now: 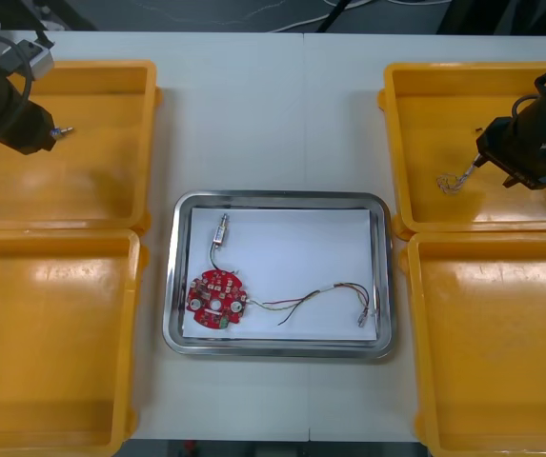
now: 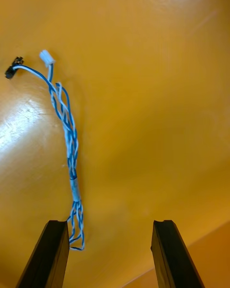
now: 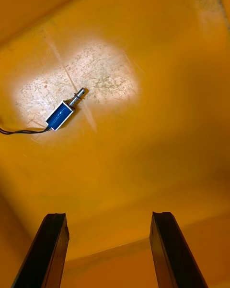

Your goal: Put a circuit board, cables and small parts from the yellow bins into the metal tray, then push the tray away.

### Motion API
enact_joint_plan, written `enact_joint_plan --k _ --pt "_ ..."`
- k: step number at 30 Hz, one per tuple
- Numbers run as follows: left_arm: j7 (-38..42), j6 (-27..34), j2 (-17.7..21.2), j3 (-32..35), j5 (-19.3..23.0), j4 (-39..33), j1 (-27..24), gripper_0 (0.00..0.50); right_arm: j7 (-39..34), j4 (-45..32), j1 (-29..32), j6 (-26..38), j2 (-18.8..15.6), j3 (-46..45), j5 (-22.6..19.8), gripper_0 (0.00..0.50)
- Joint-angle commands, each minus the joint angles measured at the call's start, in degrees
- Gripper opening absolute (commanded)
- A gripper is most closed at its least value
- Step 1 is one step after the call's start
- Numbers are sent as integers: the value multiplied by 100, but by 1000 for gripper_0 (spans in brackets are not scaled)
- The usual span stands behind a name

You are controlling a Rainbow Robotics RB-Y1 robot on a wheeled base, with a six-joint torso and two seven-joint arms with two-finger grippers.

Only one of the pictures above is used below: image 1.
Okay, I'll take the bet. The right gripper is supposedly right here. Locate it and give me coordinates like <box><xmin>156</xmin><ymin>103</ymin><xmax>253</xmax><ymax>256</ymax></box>
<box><xmin>471</xmin><ymin>116</ymin><xmax>546</xmax><ymax>191</ymax></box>

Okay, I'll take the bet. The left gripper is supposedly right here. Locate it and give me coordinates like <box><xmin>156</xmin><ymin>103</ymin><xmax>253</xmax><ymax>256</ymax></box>
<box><xmin>3</xmin><ymin>102</ymin><xmax>58</xmax><ymax>156</ymax></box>

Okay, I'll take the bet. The twisted blue-white wire harness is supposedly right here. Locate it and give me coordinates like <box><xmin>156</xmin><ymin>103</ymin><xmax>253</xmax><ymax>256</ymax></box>
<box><xmin>435</xmin><ymin>124</ymin><xmax>484</xmax><ymax>197</ymax></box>

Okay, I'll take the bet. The white label solenoid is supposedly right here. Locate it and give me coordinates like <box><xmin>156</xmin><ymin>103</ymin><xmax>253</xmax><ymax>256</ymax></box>
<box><xmin>208</xmin><ymin>213</ymin><xmax>233</xmax><ymax>272</ymax></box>

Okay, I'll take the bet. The red black green-yellow wire harness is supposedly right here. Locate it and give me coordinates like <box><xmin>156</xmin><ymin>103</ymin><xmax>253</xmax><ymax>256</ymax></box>
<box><xmin>248</xmin><ymin>281</ymin><xmax>378</xmax><ymax>329</ymax></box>

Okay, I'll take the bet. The round red circuit board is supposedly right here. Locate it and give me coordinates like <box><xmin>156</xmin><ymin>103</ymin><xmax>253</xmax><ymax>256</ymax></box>
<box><xmin>186</xmin><ymin>268</ymin><xmax>250</xmax><ymax>330</ymax></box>

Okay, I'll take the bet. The yellow-orange plastic bin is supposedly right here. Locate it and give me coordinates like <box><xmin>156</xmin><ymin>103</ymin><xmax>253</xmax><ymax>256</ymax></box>
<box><xmin>398</xmin><ymin>231</ymin><xmax>546</xmax><ymax>457</ymax></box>
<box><xmin>0</xmin><ymin>59</ymin><xmax>163</xmax><ymax>234</ymax></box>
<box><xmin>0</xmin><ymin>228</ymin><xmax>150</xmax><ymax>457</ymax></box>
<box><xmin>376</xmin><ymin>61</ymin><xmax>546</xmax><ymax>235</ymax></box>

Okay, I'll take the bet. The white sheet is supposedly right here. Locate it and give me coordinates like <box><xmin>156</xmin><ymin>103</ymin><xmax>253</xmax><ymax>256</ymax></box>
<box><xmin>181</xmin><ymin>207</ymin><xmax>379</xmax><ymax>343</ymax></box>

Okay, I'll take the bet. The black pole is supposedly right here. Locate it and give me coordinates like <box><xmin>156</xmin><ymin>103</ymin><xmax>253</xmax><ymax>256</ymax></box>
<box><xmin>313</xmin><ymin>0</ymin><xmax>355</xmax><ymax>34</ymax></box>

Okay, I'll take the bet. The white cable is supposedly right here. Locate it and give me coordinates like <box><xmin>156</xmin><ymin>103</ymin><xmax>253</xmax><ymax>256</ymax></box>
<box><xmin>124</xmin><ymin>0</ymin><xmax>453</xmax><ymax>34</ymax></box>

